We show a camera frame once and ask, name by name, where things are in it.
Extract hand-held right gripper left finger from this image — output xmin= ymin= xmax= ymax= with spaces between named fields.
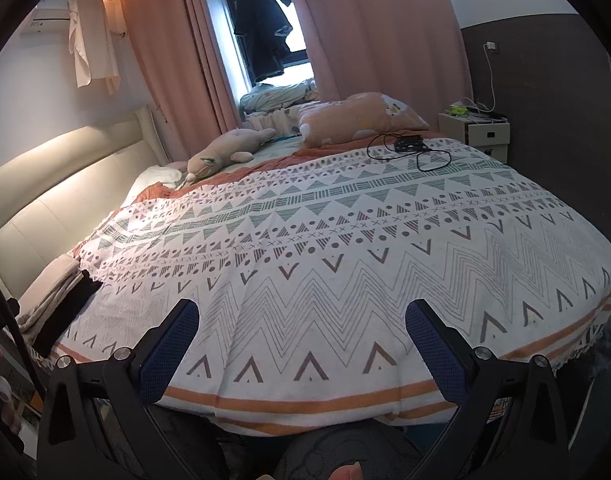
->
xmin=37 ymin=299 xmax=221 ymax=480

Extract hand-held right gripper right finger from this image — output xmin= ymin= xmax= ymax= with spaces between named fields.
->
xmin=404 ymin=299 xmax=570 ymax=480

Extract beige jacket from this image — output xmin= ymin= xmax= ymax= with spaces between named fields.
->
xmin=16 ymin=255 xmax=84 ymax=346

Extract dark hanging clothes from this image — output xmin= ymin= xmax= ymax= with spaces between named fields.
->
xmin=233 ymin=0 xmax=294 ymax=83

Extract person's left hand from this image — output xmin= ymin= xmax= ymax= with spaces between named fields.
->
xmin=0 ymin=347 xmax=22 ymax=436

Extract black folded garment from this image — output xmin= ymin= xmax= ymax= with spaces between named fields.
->
xmin=33 ymin=270 xmax=104 ymax=356

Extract cream padded headboard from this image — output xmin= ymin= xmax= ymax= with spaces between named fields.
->
xmin=0 ymin=105 xmax=169 ymax=286

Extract person's leg in grey pants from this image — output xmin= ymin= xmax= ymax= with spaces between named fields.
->
xmin=273 ymin=412 xmax=449 ymax=480

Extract patterned white blanket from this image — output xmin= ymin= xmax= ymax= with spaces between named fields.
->
xmin=50 ymin=137 xmax=611 ymax=436

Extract pale green pillow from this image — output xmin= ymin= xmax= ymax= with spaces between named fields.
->
xmin=130 ymin=166 xmax=184 ymax=196

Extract grey shaggy rug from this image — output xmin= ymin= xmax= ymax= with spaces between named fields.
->
xmin=583 ymin=305 xmax=611 ymax=401

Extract beige plush toy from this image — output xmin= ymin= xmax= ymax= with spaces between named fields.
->
xmin=186 ymin=127 xmax=277 ymax=181

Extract orange bed sheet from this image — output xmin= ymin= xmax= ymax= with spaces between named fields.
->
xmin=136 ymin=135 xmax=386 ymax=206

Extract white nightstand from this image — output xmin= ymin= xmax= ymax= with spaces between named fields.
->
xmin=438 ymin=112 xmax=511 ymax=163

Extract pink printed pillow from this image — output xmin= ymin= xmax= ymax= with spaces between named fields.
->
xmin=298 ymin=92 xmax=430 ymax=150

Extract white crumpled cloth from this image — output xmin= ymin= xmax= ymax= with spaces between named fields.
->
xmin=248 ymin=107 xmax=306 ymax=133

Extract white hanging shirt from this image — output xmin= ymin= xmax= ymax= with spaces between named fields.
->
xmin=68 ymin=0 xmax=121 ymax=96

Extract crumpled light quilt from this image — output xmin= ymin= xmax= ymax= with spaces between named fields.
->
xmin=240 ymin=79 xmax=319 ymax=111

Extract white air conditioner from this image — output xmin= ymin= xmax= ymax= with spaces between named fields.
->
xmin=20 ymin=7 xmax=71 ymax=36

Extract pink curtain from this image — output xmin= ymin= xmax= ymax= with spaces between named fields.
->
xmin=278 ymin=0 xmax=473 ymax=133
xmin=120 ymin=0 xmax=244 ymax=146

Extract white charger with cable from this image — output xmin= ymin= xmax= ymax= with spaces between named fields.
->
xmin=463 ymin=39 xmax=502 ymax=113

